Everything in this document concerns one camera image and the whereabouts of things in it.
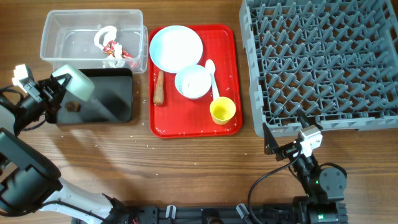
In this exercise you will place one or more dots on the red serving tray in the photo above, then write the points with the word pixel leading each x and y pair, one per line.
pixel 179 117

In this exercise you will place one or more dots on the black plastic tray bin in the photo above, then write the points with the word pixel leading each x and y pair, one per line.
pixel 111 101

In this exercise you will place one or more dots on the light blue plate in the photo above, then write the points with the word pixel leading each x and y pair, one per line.
pixel 175 47

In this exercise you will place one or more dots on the green bowl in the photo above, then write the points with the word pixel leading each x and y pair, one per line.
pixel 79 85

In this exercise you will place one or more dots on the red snack wrapper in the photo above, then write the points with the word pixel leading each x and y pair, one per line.
pixel 115 51

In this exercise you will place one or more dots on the white plastic spoon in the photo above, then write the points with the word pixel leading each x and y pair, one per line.
pixel 210 67

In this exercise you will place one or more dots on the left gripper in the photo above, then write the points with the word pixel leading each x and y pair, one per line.
pixel 45 86

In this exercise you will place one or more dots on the grey dishwasher rack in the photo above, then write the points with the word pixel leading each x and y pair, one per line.
pixel 335 61

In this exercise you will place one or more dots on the light blue rice bowl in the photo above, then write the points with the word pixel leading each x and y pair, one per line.
pixel 193 82

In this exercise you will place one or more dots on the yellow cup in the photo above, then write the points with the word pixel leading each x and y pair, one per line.
pixel 222 109

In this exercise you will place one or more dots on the brown carrot stick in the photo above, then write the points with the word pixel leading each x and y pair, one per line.
pixel 158 97

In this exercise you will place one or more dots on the clear plastic bin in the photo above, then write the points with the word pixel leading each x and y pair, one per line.
pixel 68 36

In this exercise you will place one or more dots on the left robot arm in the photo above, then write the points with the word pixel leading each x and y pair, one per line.
pixel 36 183

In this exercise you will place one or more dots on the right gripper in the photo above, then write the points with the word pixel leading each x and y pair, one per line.
pixel 272 146

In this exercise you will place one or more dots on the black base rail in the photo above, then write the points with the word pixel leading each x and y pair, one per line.
pixel 267 213

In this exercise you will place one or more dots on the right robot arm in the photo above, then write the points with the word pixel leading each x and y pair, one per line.
pixel 324 184

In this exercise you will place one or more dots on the brown food scrap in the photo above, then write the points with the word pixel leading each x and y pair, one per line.
pixel 72 106

